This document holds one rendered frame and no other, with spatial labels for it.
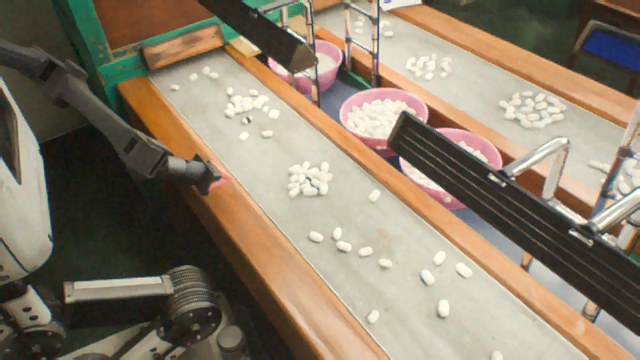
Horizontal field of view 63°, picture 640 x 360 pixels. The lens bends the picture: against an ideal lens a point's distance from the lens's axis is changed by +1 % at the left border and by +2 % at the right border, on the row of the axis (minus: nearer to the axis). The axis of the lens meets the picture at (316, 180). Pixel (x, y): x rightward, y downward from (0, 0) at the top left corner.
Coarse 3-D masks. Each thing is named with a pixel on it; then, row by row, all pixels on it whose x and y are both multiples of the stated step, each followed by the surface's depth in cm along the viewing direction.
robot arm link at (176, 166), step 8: (168, 160) 116; (176, 160) 118; (184, 160) 120; (160, 168) 116; (168, 168) 116; (176, 168) 117; (184, 168) 119; (160, 176) 117; (168, 176) 117; (176, 176) 118; (184, 176) 119
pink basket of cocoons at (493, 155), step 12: (444, 132) 148; (456, 132) 147; (468, 132) 146; (480, 144) 144; (492, 144) 141; (492, 156) 141; (432, 192) 132; (444, 192) 129; (444, 204) 136; (456, 204) 135
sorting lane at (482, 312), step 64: (192, 64) 192; (256, 128) 160; (256, 192) 138; (384, 192) 135; (320, 256) 120; (384, 256) 119; (448, 256) 118; (384, 320) 107; (448, 320) 106; (512, 320) 105
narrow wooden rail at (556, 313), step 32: (256, 64) 184; (288, 96) 167; (320, 128) 154; (352, 160) 145; (416, 192) 130; (448, 224) 122; (480, 256) 114; (512, 288) 108; (544, 288) 107; (544, 320) 104; (576, 320) 101; (608, 352) 96
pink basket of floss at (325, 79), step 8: (320, 40) 193; (320, 48) 194; (328, 48) 192; (336, 48) 188; (328, 56) 193; (336, 56) 189; (272, 64) 187; (336, 64) 179; (328, 72) 177; (296, 80) 177; (304, 80) 177; (320, 80) 179; (328, 80) 181; (296, 88) 181; (304, 88) 180; (320, 88) 182
